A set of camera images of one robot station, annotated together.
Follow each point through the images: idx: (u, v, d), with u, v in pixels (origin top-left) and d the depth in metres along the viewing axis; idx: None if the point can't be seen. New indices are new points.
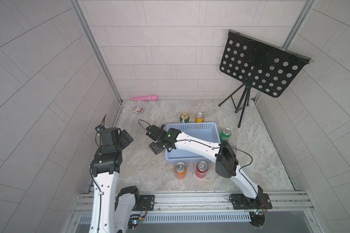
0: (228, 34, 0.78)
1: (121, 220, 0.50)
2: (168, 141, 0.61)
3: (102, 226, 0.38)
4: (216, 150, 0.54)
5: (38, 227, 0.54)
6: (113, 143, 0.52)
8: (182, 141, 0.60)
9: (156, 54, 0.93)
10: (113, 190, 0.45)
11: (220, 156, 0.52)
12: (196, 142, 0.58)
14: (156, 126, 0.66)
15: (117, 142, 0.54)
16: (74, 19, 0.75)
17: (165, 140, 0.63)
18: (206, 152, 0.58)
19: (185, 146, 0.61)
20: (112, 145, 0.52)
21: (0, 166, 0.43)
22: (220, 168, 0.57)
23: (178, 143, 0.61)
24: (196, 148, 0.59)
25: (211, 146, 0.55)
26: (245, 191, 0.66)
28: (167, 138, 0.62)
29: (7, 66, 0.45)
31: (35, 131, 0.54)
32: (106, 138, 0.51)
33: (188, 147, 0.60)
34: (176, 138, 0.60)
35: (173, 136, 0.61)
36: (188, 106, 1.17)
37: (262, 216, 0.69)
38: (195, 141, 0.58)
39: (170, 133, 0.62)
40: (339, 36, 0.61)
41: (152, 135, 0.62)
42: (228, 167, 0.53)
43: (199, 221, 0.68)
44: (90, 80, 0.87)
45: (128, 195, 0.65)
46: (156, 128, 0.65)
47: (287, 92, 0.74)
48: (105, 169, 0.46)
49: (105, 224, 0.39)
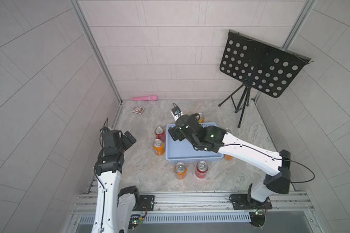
0: (228, 34, 0.78)
1: (122, 219, 0.51)
2: (210, 143, 0.48)
3: (106, 222, 0.40)
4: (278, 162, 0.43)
5: (38, 227, 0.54)
6: (115, 145, 0.55)
8: (229, 145, 0.47)
9: (156, 54, 0.93)
10: (117, 188, 0.48)
11: (284, 171, 0.41)
12: (249, 148, 0.45)
14: (188, 116, 0.49)
15: (119, 144, 0.60)
16: (74, 19, 0.75)
17: (206, 140, 0.49)
18: (265, 163, 0.45)
19: (233, 153, 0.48)
20: (113, 147, 0.55)
21: (1, 166, 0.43)
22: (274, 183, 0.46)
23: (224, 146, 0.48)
24: (247, 155, 0.47)
25: (271, 156, 0.44)
26: (255, 194, 0.63)
28: (209, 139, 0.48)
29: (7, 66, 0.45)
31: (35, 131, 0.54)
32: (109, 141, 0.54)
33: (236, 154, 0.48)
34: (220, 140, 0.47)
35: (218, 138, 0.47)
36: (188, 106, 1.17)
37: (262, 216, 0.69)
38: (249, 147, 0.46)
39: (213, 133, 0.48)
40: (339, 36, 0.61)
41: (185, 130, 0.52)
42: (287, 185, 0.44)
43: (199, 221, 0.68)
44: (90, 80, 0.87)
45: (128, 195, 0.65)
46: (192, 121, 0.49)
47: (287, 92, 0.74)
48: (108, 168, 0.48)
49: (108, 220, 0.40)
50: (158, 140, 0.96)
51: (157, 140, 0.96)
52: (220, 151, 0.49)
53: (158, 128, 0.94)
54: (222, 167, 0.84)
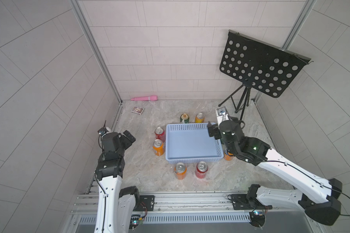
0: (228, 34, 0.78)
1: (122, 222, 0.51)
2: (252, 155, 0.47)
3: (107, 227, 0.40)
4: (327, 190, 0.40)
5: (38, 227, 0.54)
6: (114, 149, 0.54)
8: (274, 163, 0.45)
9: (156, 54, 0.93)
10: (117, 193, 0.48)
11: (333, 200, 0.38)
12: (295, 171, 0.43)
14: (232, 124, 0.49)
15: (118, 147, 0.59)
16: (74, 19, 0.75)
17: (247, 151, 0.48)
18: (312, 189, 0.42)
19: (276, 170, 0.47)
20: (113, 151, 0.54)
21: (1, 166, 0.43)
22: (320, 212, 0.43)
23: (268, 162, 0.46)
24: (293, 177, 0.44)
25: (319, 182, 0.41)
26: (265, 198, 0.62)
28: (251, 151, 0.47)
29: (7, 66, 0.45)
31: (35, 131, 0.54)
32: (108, 145, 0.53)
33: (280, 173, 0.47)
34: (263, 154, 0.46)
35: (260, 151, 0.47)
36: (188, 106, 1.16)
37: (262, 216, 0.69)
38: (294, 168, 0.43)
39: (256, 146, 0.48)
40: (339, 36, 0.61)
41: (227, 137, 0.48)
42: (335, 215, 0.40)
43: (199, 221, 0.68)
44: (90, 80, 0.87)
45: (128, 197, 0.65)
46: (236, 128, 0.47)
47: (287, 92, 0.74)
48: (109, 173, 0.49)
49: (109, 225, 0.40)
50: (158, 140, 0.96)
51: (157, 140, 0.96)
52: (261, 165, 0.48)
53: (158, 128, 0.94)
54: (222, 168, 0.84)
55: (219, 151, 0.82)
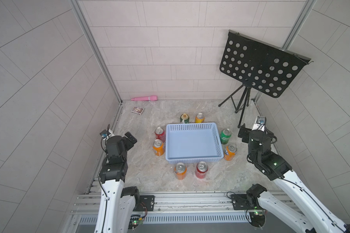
0: (229, 34, 0.78)
1: (121, 226, 0.50)
2: (269, 169, 0.50)
3: (106, 230, 0.41)
4: (339, 231, 0.38)
5: (38, 227, 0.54)
6: (118, 154, 0.55)
8: (290, 185, 0.47)
9: (156, 54, 0.93)
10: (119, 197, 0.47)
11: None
12: (311, 199, 0.43)
14: (263, 135, 0.51)
15: (122, 152, 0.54)
16: (74, 19, 0.75)
17: (265, 164, 0.51)
18: (322, 222, 0.41)
19: (288, 190, 0.48)
20: (117, 156, 0.56)
21: (1, 166, 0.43)
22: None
23: (285, 180, 0.48)
24: (305, 204, 0.44)
25: (332, 220, 0.40)
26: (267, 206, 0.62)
28: (271, 165, 0.50)
29: (7, 66, 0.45)
31: (35, 131, 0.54)
32: (113, 150, 0.54)
33: (294, 197, 0.47)
34: (283, 174, 0.48)
35: (280, 168, 0.49)
36: (188, 106, 1.16)
37: (262, 216, 0.69)
38: (309, 196, 0.44)
39: (278, 163, 0.50)
40: (339, 36, 0.61)
41: (253, 145, 0.55)
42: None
43: (199, 221, 0.68)
44: (90, 80, 0.87)
45: (128, 198, 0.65)
46: (268, 141, 0.50)
47: (287, 92, 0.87)
48: (112, 177, 0.50)
49: (109, 229, 0.41)
50: (158, 140, 0.96)
51: (157, 140, 0.96)
52: (277, 182, 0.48)
53: (158, 128, 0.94)
54: (222, 168, 0.84)
55: (219, 151, 0.82)
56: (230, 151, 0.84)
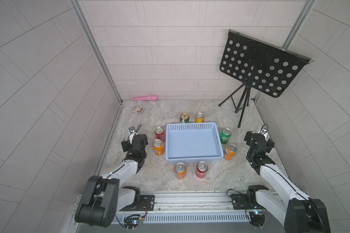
0: (228, 34, 0.78)
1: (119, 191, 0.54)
2: (256, 163, 0.63)
3: (116, 174, 0.49)
4: (298, 196, 0.44)
5: (38, 227, 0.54)
6: (140, 149, 0.69)
8: (269, 169, 0.57)
9: (156, 54, 0.93)
10: (130, 173, 0.59)
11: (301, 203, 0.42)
12: (281, 177, 0.52)
14: (262, 138, 0.64)
15: (142, 147, 0.72)
16: (74, 19, 0.75)
17: (254, 160, 0.64)
18: (286, 191, 0.48)
19: (268, 174, 0.57)
20: (139, 151, 0.70)
21: (0, 166, 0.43)
22: (290, 217, 0.43)
23: (266, 167, 0.59)
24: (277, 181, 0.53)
25: (296, 190, 0.46)
26: (261, 196, 0.63)
28: (258, 160, 0.63)
29: (7, 65, 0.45)
31: (35, 131, 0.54)
32: (136, 145, 0.68)
33: (272, 180, 0.55)
34: (265, 164, 0.60)
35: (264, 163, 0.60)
36: (188, 106, 1.17)
37: (262, 216, 0.69)
38: (282, 176, 0.52)
39: (264, 160, 0.62)
40: (339, 36, 0.61)
41: (252, 144, 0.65)
42: (303, 220, 0.40)
43: (199, 221, 0.68)
44: (90, 80, 0.87)
45: (130, 190, 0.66)
46: (264, 142, 0.63)
47: (287, 92, 0.74)
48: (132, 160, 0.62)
49: (117, 174, 0.49)
50: (158, 140, 0.96)
51: (157, 140, 0.96)
52: (261, 172, 0.61)
53: (158, 128, 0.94)
54: (222, 167, 0.84)
55: (219, 151, 0.82)
56: (230, 150, 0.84)
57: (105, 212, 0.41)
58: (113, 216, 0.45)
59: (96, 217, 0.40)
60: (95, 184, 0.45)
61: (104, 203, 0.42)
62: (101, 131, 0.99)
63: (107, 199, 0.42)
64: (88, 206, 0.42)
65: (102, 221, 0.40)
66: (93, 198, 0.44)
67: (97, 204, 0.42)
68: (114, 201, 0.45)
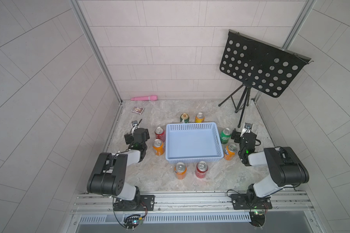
0: (228, 34, 0.78)
1: None
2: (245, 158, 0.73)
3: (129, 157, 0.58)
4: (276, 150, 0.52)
5: (38, 227, 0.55)
6: (141, 141, 0.73)
8: (253, 154, 0.69)
9: (156, 54, 0.93)
10: (134, 160, 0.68)
11: (275, 151, 0.52)
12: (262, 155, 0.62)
14: (253, 138, 0.73)
15: (143, 141, 0.76)
16: (74, 19, 0.75)
17: (244, 157, 0.74)
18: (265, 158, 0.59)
19: (255, 159, 0.67)
20: (140, 142, 0.74)
21: (0, 166, 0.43)
22: (270, 163, 0.52)
23: (252, 155, 0.70)
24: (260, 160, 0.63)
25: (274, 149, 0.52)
26: (258, 187, 0.65)
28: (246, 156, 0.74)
29: (7, 66, 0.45)
31: (35, 131, 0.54)
32: (137, 138, 0.72)
33: (258, 162, 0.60)
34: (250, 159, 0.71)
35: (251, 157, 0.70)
36: (188, 106, 1.17)
37: (262, 216, 0.69)
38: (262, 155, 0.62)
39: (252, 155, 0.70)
40: (339, 36, 0.61)
41: (243, 142, 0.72)
42: (279, 161, 0.49)
43: (199, 221, 0.68)
44: (90, 79, 0.87)
45: (131, 189, 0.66)
46: (252, 140, 0.72)
47: (287, 92, 0.74)
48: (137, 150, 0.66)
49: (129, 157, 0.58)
50: (158, 140, 0.96)
51: (157, 140, 0.96)
52: (251, 160, 0.70)
53: (158, 128, 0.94)
54: (222, 167, 0.84)
55: (219, 151, 0.82)
56: (230, 150, 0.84)
57: (115, 181, 0.44)
58: (122, 188, 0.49)
59: (106, 187, 0.44)
60: (105, 160, 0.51)
61: (113, 174, 0.46)
62: (101, 131, 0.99)
63: (117, 170, 0.46)
64: (98, 178, 0.45)
65: (113, 190, 0.44)
66: (102, 172, 0.47)
67: (107, 176, 0.46)
68: (123, 174, 0.49)
